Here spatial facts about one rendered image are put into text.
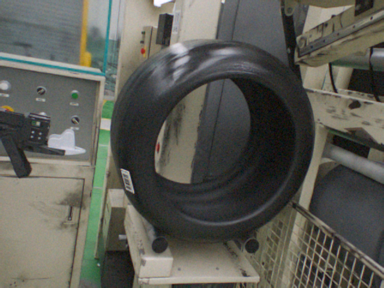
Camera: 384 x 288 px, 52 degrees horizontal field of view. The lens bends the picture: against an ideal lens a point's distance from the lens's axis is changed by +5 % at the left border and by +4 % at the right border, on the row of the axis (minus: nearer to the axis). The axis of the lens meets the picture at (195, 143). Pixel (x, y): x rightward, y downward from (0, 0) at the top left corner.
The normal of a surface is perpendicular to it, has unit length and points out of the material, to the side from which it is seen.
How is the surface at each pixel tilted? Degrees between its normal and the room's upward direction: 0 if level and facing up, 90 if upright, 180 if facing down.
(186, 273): 0
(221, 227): 101
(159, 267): 90
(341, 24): 90
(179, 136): 90
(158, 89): 65
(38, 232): 90
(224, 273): 0
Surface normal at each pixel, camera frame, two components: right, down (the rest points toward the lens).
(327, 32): -0.94, -0.09
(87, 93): 0.29, 0.26
